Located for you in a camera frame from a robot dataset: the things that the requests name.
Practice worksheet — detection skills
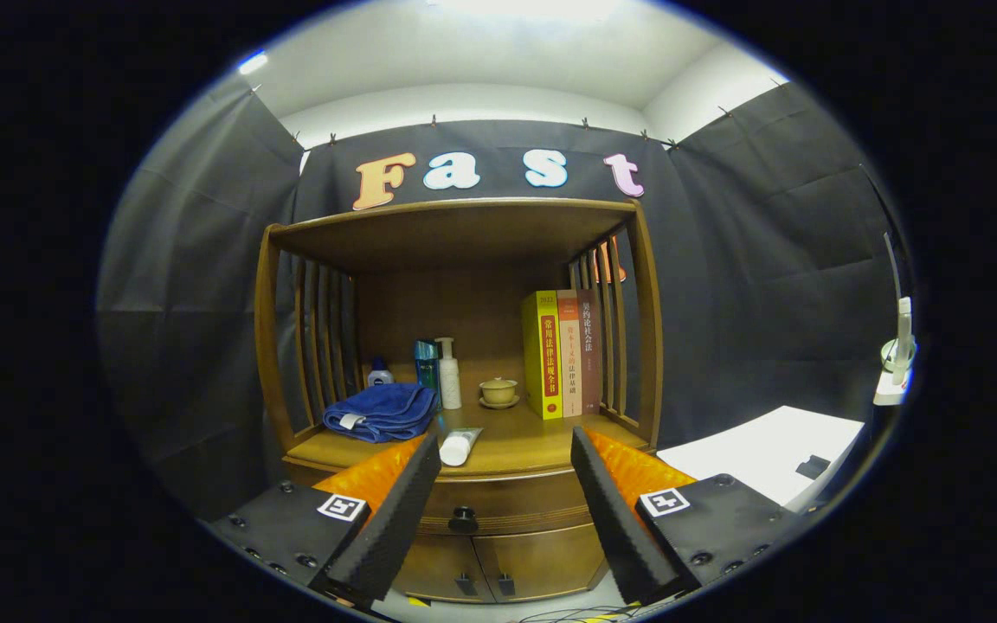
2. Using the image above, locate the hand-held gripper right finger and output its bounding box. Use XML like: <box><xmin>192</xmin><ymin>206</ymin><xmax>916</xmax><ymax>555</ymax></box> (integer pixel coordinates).
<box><xmin>569</xmin><ymin>426</ymin><xmax>802</xmax><ymax>605</ymax></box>

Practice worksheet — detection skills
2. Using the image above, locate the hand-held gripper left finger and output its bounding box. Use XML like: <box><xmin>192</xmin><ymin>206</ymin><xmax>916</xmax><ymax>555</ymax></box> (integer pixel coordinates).
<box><xmin>209</xmin><ymin>433</ymin><xmax>443</xmax><ymax>607</ymax></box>

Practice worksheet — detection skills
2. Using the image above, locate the white cosmetic tube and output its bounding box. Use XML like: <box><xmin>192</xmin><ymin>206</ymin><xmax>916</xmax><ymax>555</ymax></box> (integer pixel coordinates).
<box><xmin>438</xmin><ymin>427</ymin><xmax>484</xmax><ymax>468</ymax></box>

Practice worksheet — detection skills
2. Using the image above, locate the wooden drawer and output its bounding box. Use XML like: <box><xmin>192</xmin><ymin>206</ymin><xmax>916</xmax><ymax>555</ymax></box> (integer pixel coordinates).
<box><xmin>419</xmin><ymin>467</ymin><xmax>596</xmax><ymax>535</ymax></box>

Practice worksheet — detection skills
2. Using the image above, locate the wooden cabinet door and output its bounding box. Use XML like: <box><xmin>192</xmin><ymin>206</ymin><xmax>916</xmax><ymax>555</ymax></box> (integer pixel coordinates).
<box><xmin>395</xmin><ymin>532</ymin><xmax>495</xmax><ymax>604</ymax></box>
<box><xmin>473</xmin><ymin>522</ymin><xmax>610</xmax><ymax>602</ymax></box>

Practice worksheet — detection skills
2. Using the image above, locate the white drawer unit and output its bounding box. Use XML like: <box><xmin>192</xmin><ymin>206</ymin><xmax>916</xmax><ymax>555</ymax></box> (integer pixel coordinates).
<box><xmin>656</xmin><ymin>405</ymin><xmax>865</xmax><ymax>507</ymax></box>

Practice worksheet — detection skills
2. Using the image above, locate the wooden cabinet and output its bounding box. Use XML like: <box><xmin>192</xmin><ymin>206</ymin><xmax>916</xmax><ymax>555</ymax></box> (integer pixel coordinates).
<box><xmin>254</xmin><ymin>197</ymin><xmax>666</xmax><ymax>605</ymax></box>

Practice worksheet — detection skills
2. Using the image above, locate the blue towel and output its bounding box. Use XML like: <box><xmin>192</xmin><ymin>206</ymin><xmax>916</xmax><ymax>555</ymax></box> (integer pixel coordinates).
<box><xmin>323</xmin><ymin>382</ymin><xmax>441</xmax><ymax>444</ymax></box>

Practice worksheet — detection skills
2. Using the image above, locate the white pump bottle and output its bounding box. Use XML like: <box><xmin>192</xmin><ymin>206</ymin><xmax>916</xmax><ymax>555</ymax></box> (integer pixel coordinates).
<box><xmin>434</xmin><ymin>337</ymin><xmax>463</xmax><ymax>411</ymax></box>

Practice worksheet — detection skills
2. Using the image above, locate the teal bottle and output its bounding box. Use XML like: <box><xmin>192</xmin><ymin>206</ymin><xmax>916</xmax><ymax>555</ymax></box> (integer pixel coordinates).
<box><xmin>414</xmin><ymin>339</ymin><xmax>441</xmax><ymax>390</ymax></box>

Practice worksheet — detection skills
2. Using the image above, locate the orange book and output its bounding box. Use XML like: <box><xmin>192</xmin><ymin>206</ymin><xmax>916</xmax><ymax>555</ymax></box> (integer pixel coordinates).
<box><xmin>556</xmin><ymin>290</ymin><xmax>584</xmax><ymax>418</ymax></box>

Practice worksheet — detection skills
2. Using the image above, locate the yellow book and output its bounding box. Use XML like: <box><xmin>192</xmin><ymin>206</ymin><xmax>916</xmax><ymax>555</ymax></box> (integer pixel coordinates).
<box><xmin>521</xmin><ymin>291</ymin><xmax>565</xmax><ymax>421</ymax></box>

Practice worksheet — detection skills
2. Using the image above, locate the brown book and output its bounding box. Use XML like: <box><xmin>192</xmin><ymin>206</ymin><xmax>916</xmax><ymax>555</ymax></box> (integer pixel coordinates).
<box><xmin>576</xmin><ymin>288</ymin><xmax>603</xmax><ymax>413</ymax></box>

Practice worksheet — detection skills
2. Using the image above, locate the white stand device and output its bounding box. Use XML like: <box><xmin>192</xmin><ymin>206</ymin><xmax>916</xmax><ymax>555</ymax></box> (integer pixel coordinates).
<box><xmin>873</xmin><ymin>297</ymin><xmax>917</xmax><ymax>408</ymax></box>

